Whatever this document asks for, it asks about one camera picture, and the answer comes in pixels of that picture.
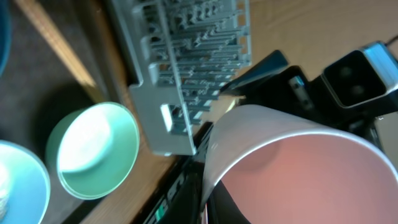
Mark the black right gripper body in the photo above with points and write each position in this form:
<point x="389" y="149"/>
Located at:
<point x="291" y="92"/>

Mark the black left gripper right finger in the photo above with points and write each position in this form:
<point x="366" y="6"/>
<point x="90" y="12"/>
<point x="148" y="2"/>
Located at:
<point x="269" y="66"/>

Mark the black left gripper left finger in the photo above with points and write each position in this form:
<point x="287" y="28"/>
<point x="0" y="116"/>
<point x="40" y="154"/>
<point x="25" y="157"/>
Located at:
<point x="222" y="209"/>

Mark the pink plastic cup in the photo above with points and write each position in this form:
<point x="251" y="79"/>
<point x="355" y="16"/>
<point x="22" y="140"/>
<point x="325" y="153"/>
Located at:
<point x="280" y="168"/>

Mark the grey dishwasher rack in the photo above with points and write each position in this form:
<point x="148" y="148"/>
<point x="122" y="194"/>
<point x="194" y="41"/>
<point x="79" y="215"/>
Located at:
<point x="180" y="54"/>

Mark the mint green bowl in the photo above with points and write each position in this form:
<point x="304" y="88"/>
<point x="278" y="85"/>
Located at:
<point x="92" y="151"/>

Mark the light blue bowl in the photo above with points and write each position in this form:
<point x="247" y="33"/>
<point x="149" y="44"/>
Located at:
<point x="25" y="185"/>

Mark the brown serving tray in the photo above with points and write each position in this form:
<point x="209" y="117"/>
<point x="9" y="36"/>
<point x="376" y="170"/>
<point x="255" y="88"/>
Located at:
<point x="37" y="89"/>

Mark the wooden chopstick upper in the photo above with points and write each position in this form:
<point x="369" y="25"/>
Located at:
<point x="39" y="18"/>

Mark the dark blue plate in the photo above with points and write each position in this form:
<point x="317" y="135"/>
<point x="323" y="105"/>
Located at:
<point x="5" y="34"/>

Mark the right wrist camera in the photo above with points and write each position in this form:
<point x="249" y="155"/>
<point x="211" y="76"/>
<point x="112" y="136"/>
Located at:
<point x="363" y="75"/>

